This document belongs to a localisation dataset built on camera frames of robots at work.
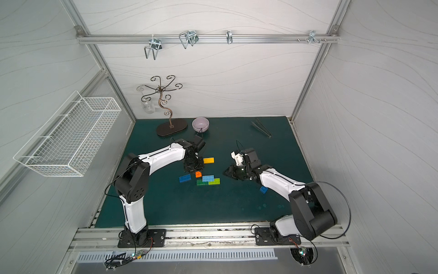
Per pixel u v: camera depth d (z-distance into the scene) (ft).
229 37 2.56
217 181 2.98
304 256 2.38
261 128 3.76
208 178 2.97
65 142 2.21
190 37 2.52
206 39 2.61
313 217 1.40
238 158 2.69
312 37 2.51
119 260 2.17
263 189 2.84
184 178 2.99
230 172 2.47
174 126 3.77
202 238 2.47
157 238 2.41
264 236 2.41
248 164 2.27
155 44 2.57
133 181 1.63
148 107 3.22
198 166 2.69
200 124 3.75
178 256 2.30
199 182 2.96
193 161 2.55
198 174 2.91
